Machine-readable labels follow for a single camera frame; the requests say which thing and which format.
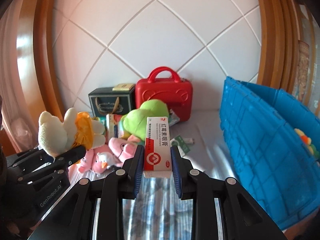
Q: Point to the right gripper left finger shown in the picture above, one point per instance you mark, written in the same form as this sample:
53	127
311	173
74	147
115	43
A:
94	209

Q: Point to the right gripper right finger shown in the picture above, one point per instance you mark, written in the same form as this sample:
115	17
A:
220	205

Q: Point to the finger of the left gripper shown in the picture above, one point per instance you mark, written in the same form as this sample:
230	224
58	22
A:
57	168
32	156

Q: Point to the white duck plush orange bow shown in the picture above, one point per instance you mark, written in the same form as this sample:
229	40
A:
77	129

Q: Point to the red white medicine box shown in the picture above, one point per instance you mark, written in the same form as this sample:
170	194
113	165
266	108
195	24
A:
157	155

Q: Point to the pink pig plush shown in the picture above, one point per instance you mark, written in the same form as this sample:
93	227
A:
89	161
122	149

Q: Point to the small white duck plush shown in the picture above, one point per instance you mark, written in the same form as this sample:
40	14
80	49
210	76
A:
104	160

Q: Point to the blue plastic storage crate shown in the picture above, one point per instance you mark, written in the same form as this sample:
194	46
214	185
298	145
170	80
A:
273	164

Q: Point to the tall colourful carton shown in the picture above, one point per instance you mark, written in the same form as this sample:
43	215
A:
114	126

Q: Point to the dark green gift box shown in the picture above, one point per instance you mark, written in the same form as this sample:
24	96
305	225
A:
108	101

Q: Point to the green plush toy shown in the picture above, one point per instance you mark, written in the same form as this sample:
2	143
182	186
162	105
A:
135	121

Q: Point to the green white small box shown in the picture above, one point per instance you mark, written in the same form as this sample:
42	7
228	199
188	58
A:
183	144

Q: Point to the small gold box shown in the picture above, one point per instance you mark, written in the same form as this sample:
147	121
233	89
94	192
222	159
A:
123	87

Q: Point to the red toy suitcase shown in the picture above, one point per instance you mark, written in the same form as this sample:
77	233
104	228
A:
166	85

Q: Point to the wooden headboard frame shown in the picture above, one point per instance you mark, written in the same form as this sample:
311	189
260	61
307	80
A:
35	59

